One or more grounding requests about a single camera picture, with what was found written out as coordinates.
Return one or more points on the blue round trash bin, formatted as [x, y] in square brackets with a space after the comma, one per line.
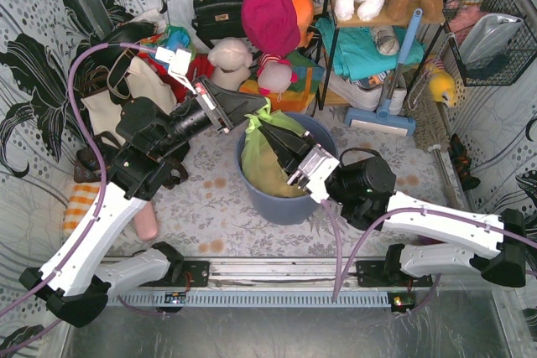
[286, 211]

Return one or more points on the rainbow striped cloth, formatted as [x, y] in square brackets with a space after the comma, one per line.
[300, 94]

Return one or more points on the black leather handbag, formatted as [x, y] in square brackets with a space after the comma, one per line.
[217, 19]

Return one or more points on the colourful printed bag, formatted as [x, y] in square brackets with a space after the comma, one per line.
[173, 38]

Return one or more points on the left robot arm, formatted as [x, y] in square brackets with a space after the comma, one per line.
[73, 284]

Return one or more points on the cream canvas tote bag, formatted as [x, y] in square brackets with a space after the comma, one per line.
[143, 81]

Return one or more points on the yellow plush duck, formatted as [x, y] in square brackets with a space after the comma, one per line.
[441, 84]

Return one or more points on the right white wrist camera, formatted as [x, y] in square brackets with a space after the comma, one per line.
[313, 171]

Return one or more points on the orange white checked towel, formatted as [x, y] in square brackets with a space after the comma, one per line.
[81, 200]

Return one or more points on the grey patterned ball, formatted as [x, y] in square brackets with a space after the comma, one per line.
[385, 40]

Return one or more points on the black orange toy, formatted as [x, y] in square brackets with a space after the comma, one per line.
[462, 163]

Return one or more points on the black round hat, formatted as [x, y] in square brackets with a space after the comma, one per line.
[129, 33]

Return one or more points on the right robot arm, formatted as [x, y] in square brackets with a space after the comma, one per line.
[491, 245]

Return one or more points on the orange plush toy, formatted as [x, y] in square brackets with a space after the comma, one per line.
[304, 10]

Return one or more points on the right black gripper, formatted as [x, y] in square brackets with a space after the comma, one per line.
[303, 158]

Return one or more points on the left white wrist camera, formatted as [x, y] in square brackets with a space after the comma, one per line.
[178, 64]

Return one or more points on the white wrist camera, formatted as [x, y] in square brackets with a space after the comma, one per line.
[313, 171]
[178, 64]

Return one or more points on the red cloth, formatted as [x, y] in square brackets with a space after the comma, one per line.
[198, 67]

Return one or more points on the magenta cloth bag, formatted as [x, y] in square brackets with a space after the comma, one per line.
[271, 25]

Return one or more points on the white sneaker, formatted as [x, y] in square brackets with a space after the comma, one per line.
[368, 99]

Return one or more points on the green trash bag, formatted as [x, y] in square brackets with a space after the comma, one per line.
[259, 162]

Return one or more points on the pink faced plush doll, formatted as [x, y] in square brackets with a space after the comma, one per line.
[275, 74]

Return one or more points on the brown patterned bag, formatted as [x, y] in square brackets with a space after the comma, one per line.
[87, 168]

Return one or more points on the black wire basket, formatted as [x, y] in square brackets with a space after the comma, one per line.
[502, 69]

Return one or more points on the silver foil pouch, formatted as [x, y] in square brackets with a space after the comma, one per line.
[488, 36]

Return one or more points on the cream plush lamb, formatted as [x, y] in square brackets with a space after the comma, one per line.
[231, 60]

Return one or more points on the teal folded cloth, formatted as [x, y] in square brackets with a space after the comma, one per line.
[356, 56]

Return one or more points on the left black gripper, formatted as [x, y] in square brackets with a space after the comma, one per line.
[216, 106]

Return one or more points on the blue floor sweeper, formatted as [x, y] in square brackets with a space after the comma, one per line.
[382, 120]

